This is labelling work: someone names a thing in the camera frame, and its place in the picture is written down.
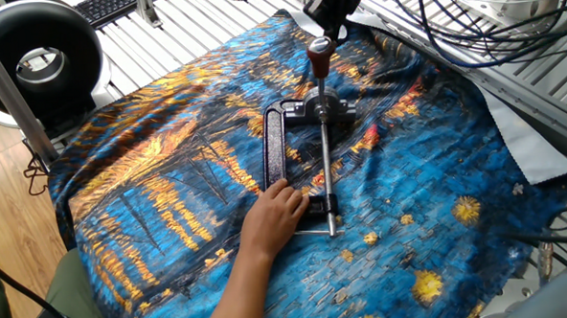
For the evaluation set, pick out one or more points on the black keyboard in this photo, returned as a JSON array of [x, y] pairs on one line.
[[109, 6]]

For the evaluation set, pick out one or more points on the black C-clamp with steel screw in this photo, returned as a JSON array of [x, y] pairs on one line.
[[274, 145]]

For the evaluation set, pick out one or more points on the metal lever with brown knob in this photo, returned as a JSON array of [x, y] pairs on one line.
[[320, 59]]

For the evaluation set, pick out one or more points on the aluminium frame beam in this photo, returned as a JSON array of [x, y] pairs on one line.
[[12, 99]]

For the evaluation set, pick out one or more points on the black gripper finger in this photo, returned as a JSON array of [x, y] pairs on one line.
[[316, 8], [336, 28]]

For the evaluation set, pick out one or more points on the person's right hand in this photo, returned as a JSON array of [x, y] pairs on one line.
[[272, 222]]

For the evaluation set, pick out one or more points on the person's right forearm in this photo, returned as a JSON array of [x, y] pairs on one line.
[[237, 300]]

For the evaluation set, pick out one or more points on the grey lever base housing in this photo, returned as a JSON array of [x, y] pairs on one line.
[[305, 105]]

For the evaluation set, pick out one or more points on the short aluminium post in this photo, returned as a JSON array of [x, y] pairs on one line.
[[146, 9]]

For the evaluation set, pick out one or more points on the olive green trousers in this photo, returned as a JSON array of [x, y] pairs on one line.
[[73, 293]]

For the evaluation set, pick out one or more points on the blue starry night painted cloth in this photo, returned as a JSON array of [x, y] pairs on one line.
[[409, 172]]

